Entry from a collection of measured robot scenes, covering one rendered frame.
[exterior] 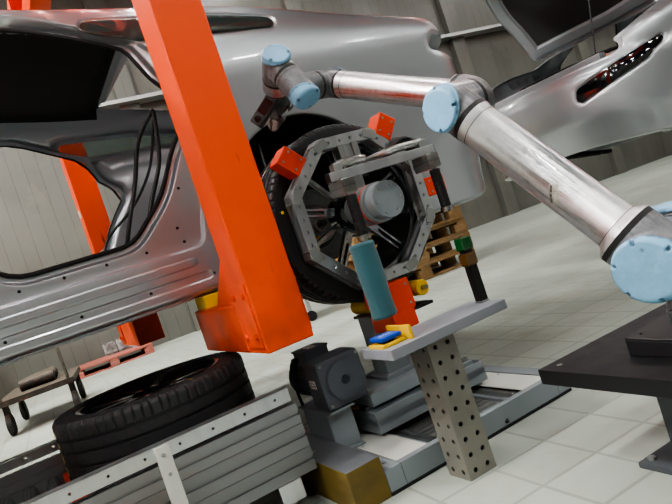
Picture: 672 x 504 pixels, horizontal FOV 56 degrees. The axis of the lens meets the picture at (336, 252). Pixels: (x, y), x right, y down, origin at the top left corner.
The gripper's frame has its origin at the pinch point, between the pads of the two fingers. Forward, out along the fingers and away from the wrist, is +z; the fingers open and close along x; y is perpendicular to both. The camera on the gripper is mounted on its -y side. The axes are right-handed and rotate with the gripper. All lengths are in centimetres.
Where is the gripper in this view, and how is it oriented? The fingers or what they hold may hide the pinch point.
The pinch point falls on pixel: (271, 129)
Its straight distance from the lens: 234.0
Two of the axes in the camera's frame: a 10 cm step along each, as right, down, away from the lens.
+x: -7.8, -5.9, 2.3
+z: -0.9, 4.6, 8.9
